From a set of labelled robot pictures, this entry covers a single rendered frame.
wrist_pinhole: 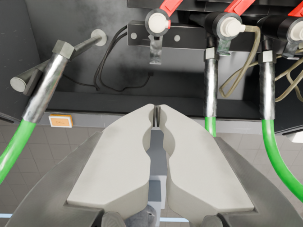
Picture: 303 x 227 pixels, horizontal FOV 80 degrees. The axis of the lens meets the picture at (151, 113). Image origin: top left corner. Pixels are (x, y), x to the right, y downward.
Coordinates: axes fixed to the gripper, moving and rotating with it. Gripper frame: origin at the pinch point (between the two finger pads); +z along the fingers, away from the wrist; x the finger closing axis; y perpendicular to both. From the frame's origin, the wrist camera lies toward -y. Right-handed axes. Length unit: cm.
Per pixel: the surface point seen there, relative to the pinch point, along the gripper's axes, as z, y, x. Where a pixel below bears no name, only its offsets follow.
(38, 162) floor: 122, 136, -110
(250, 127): 27.1, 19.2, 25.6
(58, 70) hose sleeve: 8.5, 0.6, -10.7
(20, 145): 3.4, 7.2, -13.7
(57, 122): 25.9, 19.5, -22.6
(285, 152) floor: 122, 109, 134
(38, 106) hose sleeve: 5.8, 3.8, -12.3
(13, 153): 2.6, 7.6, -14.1
